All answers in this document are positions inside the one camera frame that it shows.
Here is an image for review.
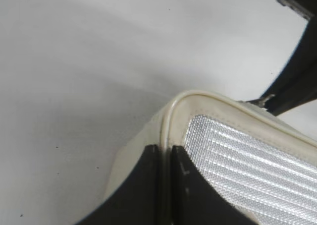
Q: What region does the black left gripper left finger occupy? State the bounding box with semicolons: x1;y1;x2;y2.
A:
78;145;160;225

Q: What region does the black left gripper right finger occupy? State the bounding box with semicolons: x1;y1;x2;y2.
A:
171;146;250;225

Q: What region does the metal zipper pull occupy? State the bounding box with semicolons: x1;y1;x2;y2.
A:
246;94;275;108

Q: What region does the cream zippered bag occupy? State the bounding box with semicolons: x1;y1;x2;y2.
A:
105;91;317;225

